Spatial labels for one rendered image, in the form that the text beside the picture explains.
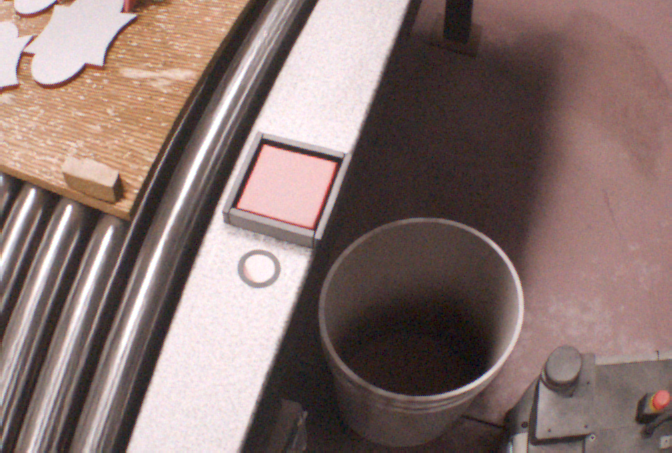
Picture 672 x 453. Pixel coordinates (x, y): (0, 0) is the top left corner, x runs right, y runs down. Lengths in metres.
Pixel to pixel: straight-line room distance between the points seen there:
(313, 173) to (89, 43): 0.26
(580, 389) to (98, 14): 0.94
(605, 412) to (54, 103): 1.01
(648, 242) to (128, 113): 1.35
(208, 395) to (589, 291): 1.22
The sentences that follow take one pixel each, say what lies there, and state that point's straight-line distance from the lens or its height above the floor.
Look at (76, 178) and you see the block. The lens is 0.66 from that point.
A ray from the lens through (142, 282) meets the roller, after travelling 0.64.
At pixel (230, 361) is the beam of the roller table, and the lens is 0.61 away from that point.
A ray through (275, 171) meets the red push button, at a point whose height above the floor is 0.93.
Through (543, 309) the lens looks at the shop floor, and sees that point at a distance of 1.68.
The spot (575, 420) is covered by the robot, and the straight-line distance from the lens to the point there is 1.30.
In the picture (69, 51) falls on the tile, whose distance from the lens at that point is 0.78.
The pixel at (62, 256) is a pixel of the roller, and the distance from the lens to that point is 0.68.
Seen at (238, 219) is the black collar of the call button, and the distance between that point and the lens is 0.65.
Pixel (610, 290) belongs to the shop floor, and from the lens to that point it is 1.74.
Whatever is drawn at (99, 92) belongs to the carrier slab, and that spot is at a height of 0.94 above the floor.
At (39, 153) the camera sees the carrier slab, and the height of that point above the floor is 0.94.
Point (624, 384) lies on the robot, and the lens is 1.40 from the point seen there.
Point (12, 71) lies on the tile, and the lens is 0.80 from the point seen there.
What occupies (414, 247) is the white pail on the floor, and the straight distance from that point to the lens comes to 1.35.
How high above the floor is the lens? 1.48
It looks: 57 degrees down
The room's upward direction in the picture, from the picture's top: straight up
